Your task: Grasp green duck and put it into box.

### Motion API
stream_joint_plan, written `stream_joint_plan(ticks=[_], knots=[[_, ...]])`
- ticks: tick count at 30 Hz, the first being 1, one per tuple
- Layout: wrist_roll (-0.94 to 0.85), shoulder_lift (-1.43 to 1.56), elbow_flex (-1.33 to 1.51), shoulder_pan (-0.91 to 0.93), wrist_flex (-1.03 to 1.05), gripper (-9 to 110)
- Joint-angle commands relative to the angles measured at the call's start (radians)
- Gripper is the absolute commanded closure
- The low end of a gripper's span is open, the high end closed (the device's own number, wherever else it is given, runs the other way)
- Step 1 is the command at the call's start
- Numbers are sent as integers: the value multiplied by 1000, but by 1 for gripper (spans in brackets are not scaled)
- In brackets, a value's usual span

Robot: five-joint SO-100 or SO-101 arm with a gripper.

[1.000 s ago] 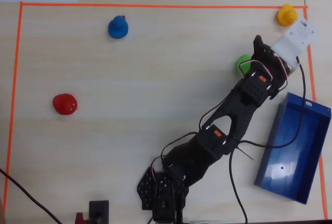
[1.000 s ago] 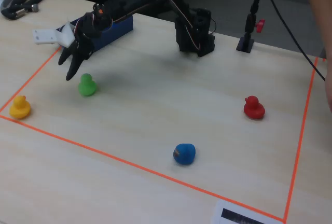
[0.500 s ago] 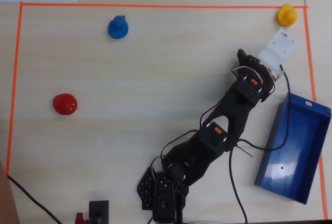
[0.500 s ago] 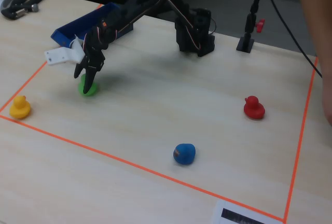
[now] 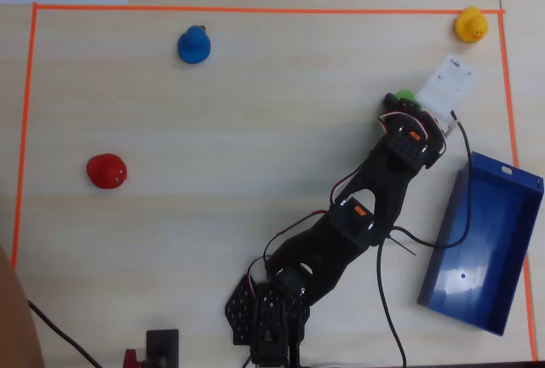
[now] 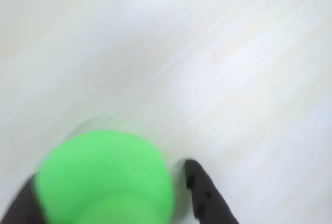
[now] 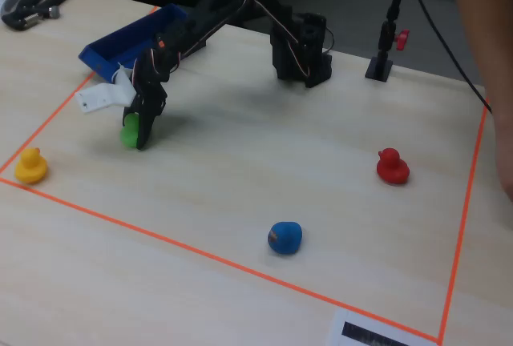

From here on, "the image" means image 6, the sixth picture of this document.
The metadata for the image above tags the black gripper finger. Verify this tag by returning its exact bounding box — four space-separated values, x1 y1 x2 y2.
184 158 238 224
4 174 46 224

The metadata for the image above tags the green rubber duck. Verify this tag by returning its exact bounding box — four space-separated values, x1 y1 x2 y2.
33 129 175 224

